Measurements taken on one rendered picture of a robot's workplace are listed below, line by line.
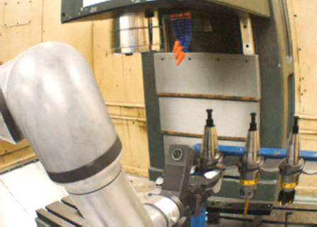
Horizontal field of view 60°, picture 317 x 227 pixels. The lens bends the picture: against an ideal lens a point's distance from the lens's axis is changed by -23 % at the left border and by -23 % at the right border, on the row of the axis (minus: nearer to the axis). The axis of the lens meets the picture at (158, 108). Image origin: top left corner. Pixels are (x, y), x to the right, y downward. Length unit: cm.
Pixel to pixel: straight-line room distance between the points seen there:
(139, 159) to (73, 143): 191
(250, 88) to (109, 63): 113
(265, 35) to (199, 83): 38
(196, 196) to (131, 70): 149
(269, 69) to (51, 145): 110
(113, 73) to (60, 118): 188
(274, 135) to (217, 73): 36
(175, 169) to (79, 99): 37
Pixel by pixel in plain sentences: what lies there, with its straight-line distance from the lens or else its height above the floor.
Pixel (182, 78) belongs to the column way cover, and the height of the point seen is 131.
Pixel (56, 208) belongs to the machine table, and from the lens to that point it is 126.
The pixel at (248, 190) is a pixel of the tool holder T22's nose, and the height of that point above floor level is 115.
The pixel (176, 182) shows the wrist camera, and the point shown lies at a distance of 65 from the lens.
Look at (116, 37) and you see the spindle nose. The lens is 94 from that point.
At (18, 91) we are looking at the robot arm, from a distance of 33.
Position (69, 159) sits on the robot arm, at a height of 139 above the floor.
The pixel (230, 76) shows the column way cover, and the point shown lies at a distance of 132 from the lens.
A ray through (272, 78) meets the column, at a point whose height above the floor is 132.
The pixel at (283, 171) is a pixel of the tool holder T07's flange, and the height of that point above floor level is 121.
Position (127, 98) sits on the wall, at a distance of 213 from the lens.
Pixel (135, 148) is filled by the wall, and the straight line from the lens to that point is 220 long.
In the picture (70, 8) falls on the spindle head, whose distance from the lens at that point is 91.
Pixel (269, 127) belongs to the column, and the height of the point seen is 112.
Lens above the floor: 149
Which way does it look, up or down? 12 degrees down
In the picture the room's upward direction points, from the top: 4 degrees counter-clockwise
